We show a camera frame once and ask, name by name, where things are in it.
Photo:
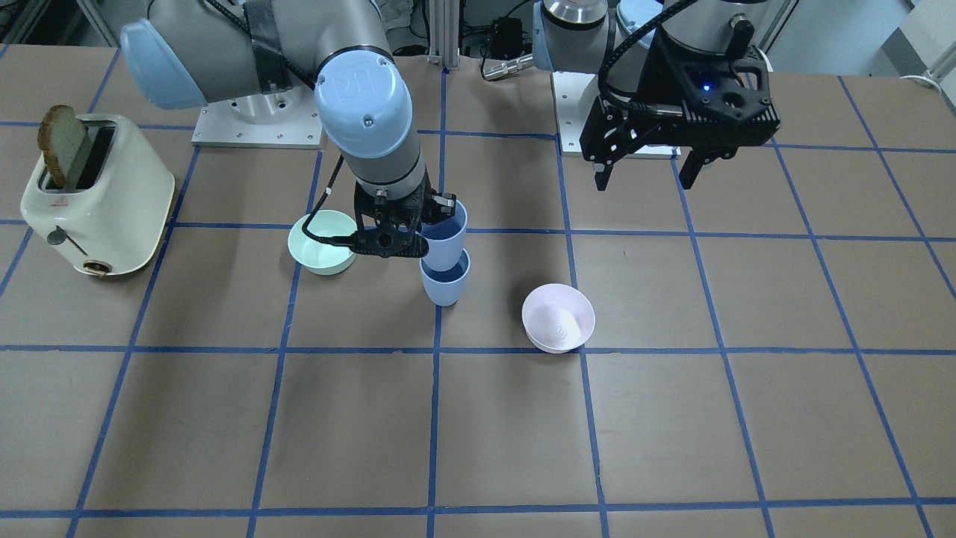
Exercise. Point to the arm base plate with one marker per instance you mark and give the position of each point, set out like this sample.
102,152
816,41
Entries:
574,93
286,120

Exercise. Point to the blue cup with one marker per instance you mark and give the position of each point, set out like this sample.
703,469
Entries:
446,240
445,288

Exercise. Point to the mint green bowl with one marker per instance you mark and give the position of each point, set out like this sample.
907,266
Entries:
318,257

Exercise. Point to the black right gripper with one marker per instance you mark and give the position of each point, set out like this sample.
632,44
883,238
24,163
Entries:
444,202

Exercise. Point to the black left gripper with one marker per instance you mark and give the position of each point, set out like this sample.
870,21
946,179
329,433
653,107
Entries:
648,88

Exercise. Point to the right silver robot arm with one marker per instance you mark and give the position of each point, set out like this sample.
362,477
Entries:
191,53

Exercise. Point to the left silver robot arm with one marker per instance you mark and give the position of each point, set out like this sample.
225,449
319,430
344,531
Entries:
612,39

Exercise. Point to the slice of toast bread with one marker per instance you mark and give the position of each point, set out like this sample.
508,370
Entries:
66,145

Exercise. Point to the pink bowl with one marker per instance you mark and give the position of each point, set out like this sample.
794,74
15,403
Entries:
557,318

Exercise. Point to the cream white toaster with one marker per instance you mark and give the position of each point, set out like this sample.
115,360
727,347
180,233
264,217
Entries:
112,221

